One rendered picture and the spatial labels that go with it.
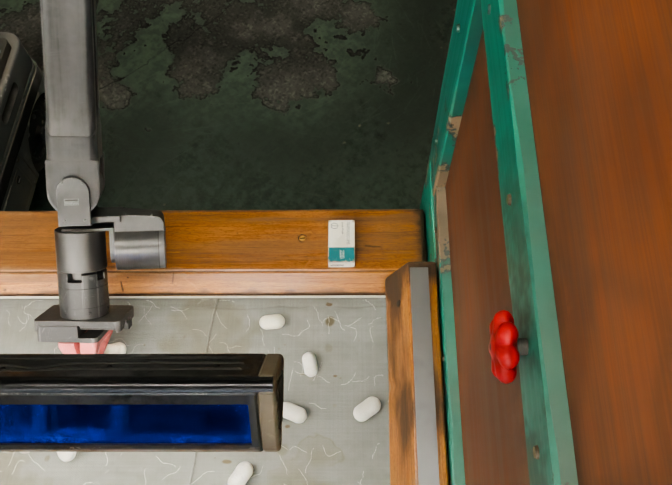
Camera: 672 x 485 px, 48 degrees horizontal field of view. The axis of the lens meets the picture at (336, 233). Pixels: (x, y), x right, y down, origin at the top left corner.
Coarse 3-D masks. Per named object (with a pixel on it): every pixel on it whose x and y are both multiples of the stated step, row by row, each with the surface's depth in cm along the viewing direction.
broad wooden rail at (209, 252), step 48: (0, 240) 101; (48, 240) 101; (192, 240) 101; (240, 240) 101; (288, 240) 100; (384, 240) 100; (0, 288) 100; (48, 288) 100; (144, 288) 100; (192, 288) 100; (240, 288) 99; (288, 288) 99; (336, 288) 99; (384, 288) 99
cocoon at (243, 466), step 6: (246, 462) 89; (240, 468) 88; (246, 468) 88; (252, 468) 89; (234, 474) 88; (240, 474) 88; (246, 474) 88; (228, 480) 88; (234, 480) 88; (240, 480) 88; (246, 480) 88
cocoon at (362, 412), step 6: (366, 402) 92; (372, 402) 91; (378, 402) 92; (354, 408) 92; (360, 408) 91; (366, 408) 91; (372, 408) 91; (378, 408) 92; (354, 414) 91; (360, 414) 91; (366, 414) 91; (372, 414) 91; (360, 420) 91
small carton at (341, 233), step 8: (328, 224) 99; (336, 224) 99; (344, 224) 99; (352, 224) 99; (328, 232) 99; (336, 232) 99; (344, 232) 99; (352, 232) 98; (328, 240) 98; (336, 240) 98; (344, 240) 98; (352, 240) 98; (328, 248) 98; (336, 248) 98; (344, 248) 98; (352, 248) 98; (328, 256) 97; (336, 256) 97; (344, 256) 97; (352, 256) 97; (328, 264) 98; (336, 264) 98; (344, 264) 98; (352, 264) 98
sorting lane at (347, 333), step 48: (0, 336) 98; (144, 336) 98; (192, 336) 97; (240, 336) 97; (288, 336) 97; (336, 336) 97; (384, 336) 97; (288, 384) 95; (336, 384) 94; (384, 384) 94; (288, 432) 92; (336, 432) 92; (384, 432) 92; (0, 480) 90; (48, 480) 90; (96, 480) 90; (144, 480) 90; (192, 480) 90; (288, 480) 90; (336, 480) 90; (384, 480) 89
